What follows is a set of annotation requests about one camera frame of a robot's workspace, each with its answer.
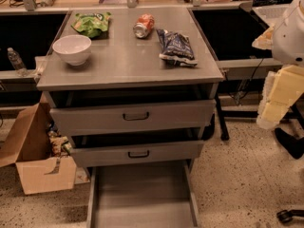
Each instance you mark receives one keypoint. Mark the green chip bag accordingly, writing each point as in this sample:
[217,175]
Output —
[91,25]

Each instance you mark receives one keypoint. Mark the bottom grey drawer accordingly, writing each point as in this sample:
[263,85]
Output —
[144,195]

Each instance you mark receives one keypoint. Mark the orange soda can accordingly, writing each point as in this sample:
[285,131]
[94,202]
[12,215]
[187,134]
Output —
[144,25]

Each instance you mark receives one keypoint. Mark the blue chip bag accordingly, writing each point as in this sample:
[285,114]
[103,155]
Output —
[176,49]

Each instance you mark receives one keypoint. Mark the cardboard box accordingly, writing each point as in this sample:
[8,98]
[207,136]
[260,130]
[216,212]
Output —
[28,147]

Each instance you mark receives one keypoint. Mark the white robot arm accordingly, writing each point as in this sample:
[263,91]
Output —
[288,36]

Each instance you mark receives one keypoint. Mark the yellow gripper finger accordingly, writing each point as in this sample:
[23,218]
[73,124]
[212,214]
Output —
[264,41]
[281,90]

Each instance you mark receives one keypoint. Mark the top grey drawer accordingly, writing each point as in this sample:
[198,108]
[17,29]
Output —
[110,119]

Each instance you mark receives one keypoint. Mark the middle grey drawer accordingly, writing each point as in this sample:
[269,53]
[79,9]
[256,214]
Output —
[139,153]

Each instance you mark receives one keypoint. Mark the white bowl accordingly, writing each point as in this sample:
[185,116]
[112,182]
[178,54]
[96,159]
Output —
[73,49]

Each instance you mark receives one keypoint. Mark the black chair caster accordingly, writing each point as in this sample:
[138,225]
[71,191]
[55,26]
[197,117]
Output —
[286,216]

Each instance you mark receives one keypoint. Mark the clear water bottle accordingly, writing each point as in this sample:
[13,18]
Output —
[17,62]

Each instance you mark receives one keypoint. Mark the grey drawer cabinet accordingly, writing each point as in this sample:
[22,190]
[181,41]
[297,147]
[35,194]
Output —
[125,70]

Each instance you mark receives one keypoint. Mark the silver laptop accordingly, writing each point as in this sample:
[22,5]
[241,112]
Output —
[269,11]

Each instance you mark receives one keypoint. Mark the snack packets in box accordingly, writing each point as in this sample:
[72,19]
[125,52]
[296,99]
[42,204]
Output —
[59,144]

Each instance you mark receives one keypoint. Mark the grey drawer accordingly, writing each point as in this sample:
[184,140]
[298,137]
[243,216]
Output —
[144,195]
[110,119]
[139,153]

